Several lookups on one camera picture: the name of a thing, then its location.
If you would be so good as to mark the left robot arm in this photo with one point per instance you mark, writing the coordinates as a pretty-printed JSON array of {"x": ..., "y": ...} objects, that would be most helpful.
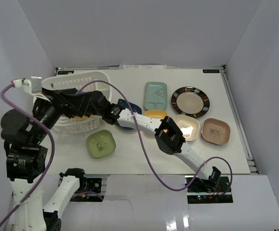
[{"x": 26, "y": 167}]

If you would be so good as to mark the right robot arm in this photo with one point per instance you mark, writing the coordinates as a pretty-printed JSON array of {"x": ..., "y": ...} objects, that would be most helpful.
[{"x": 168, "y": 135}]

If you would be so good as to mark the cream square plate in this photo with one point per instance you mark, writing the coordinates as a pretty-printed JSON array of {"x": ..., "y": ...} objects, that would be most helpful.
[{"x": 188, "y": 126}]

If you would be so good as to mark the pink panda square plate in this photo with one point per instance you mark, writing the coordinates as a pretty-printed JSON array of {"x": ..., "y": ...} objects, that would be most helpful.
[{"x": 216, "y": 131}]

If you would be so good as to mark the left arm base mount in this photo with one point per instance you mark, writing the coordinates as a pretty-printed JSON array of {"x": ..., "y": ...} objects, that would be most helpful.
[{"x": 94, "y": 191}]

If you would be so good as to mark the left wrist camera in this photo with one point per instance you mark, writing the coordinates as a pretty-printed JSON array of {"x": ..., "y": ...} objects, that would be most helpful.
[{"x": 31, "y": 85}]

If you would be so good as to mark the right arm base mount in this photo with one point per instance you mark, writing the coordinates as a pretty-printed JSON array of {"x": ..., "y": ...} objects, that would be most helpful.
[{"x": 199, "y": 192}]

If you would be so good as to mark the yellow panda square plate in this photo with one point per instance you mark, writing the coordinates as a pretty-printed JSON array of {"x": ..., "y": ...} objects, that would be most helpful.
[{"x": 77, "y": 118}]

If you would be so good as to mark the light teal rectangular plate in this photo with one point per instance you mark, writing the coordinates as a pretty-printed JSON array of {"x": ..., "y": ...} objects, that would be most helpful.
[{"x": 156, "y": 96}]

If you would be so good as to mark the round black rimmed plate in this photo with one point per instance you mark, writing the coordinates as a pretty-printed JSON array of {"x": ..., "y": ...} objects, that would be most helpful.
[{"x": 190, "y": 101}]

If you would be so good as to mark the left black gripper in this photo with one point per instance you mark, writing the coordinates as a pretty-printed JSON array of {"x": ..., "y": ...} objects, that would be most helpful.
[{"x": 48, "y": 106}]

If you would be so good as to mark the white plastic dish bin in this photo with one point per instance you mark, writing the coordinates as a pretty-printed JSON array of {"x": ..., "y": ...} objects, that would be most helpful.
[{"x": 84, "y": 80}]

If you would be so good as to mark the green panda square plate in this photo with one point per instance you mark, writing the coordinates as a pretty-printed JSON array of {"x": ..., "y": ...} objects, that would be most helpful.
[{"x": 100, "y": 144}]

